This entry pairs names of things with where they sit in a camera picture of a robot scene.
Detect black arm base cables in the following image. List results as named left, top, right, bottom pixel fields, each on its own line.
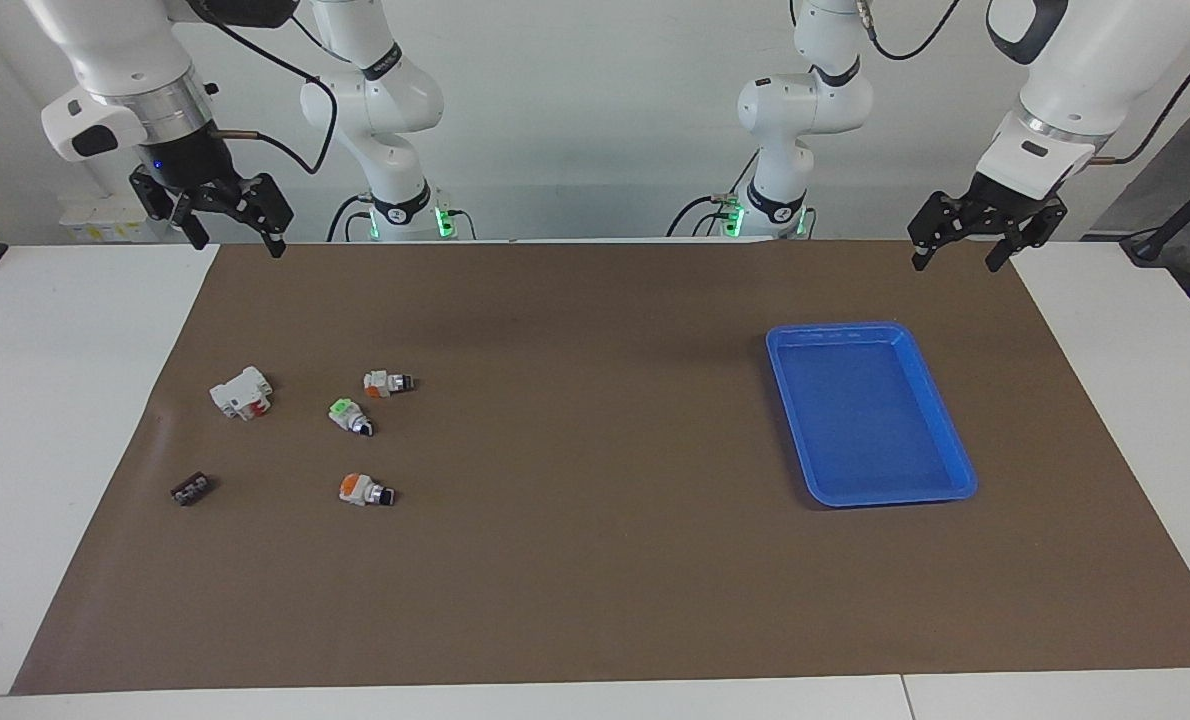
left=327, top=193, right=476, bottom=242
left=667, top=150, right=758, bottom=239

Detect white rotary switch green base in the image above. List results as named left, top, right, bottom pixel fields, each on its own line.
left=328, top=398, right=376, bottom=439

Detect white circuit breaker red lever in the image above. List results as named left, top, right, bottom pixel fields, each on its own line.
left=209, top=366, right=276, bottom=422

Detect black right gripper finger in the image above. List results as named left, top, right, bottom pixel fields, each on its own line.
left=175, top=192, right=210, bottom=251
left=255, top=175, right=292, bottom=259

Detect black right arm base cables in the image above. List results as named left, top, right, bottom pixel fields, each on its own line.
left=327, top=193, right=476, bottom=242

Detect white wall socket box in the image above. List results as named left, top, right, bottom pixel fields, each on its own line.
left=58, top=193, right=171, bottom=244

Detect brown table mat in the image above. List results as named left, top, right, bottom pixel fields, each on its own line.
left=10, top=240, right=1190, bottom=696

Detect black left arm base cables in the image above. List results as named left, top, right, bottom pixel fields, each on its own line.
left=667, top=150, right=758, bottom=239

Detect white rotary switch orange cap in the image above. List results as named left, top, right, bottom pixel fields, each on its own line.
left=338, top=472, right=396, bottom=508

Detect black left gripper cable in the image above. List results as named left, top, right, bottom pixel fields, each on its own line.
left=855, top=0, right=1190, bottom=166

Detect black stand with pole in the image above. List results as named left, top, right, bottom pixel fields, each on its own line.
left=1120, top=160, right=1190, bottom=266

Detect blue plastic tray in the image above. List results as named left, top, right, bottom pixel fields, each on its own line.
left=765, top=321, right=979, bottom=509

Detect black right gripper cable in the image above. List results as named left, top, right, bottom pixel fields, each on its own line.
left=190, top=0, right=341, bottom=176

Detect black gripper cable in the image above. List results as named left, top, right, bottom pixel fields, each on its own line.
left=855, top=0, right=1190, bottom=166
left=190, top=0, right=341, bottom=176

